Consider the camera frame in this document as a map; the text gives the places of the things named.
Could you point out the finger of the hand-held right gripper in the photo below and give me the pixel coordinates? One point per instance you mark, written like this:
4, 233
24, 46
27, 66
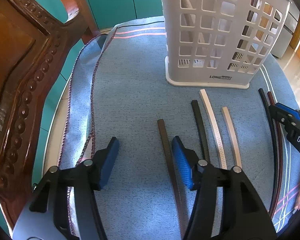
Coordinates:
293, 111
278, 113

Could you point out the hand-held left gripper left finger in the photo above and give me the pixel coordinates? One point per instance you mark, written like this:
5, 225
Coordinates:
110, 160

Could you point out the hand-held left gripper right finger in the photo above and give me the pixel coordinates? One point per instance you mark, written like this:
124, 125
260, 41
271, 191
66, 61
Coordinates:
182, 165

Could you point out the dark red chopstick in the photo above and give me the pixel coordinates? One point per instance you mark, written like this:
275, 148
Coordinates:
272, 97
253, 1

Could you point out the black chopstick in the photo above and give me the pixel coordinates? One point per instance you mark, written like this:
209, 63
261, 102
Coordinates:
199, 122
264, 99

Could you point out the dark brown chopstick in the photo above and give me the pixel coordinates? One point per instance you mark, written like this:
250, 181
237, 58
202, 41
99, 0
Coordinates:
165, 135

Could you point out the pale plain chopstick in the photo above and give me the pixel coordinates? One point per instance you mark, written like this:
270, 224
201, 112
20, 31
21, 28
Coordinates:
232, 135

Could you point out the pale patterned chopstick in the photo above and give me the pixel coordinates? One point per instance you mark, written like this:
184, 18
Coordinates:
213, 120

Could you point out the white plastic utensil basket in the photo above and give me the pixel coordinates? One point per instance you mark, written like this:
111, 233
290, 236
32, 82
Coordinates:
172, 42

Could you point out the beige chopstick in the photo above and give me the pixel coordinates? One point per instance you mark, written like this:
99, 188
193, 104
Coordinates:
187, 3

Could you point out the blue checked cloth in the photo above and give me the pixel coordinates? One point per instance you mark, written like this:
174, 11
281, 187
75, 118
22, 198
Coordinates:
130, 100

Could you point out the silver refrigerator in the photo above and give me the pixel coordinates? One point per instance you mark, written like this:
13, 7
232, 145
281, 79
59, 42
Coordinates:
288, 35

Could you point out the carved wooden chair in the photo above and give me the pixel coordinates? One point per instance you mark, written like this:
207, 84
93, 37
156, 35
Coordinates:
20, 67

